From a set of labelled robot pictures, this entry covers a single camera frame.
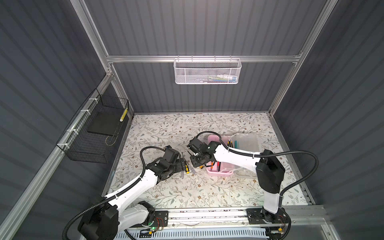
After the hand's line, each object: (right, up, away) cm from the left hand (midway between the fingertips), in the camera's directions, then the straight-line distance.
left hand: (180, 164), depth 85 cm
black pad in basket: (-36, +23, -11) cm, 44 cm away
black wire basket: (-43, +17, -12) cm, 48 cm away
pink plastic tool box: (+41, +12, +7) cm, 44 cm away
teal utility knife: (+33, +11, +5) cm, 35 cm away
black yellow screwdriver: (+3, -3, +4) cm, 6 cm away
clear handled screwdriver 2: (+6, -5, +5) cm, 9 cm away
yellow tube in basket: (-31, +28, -3) cm, 42 cm away
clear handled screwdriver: (+2, +1, -8) cm, 8 cm away
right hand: (+9, +1, +2) cm, 9 cm away
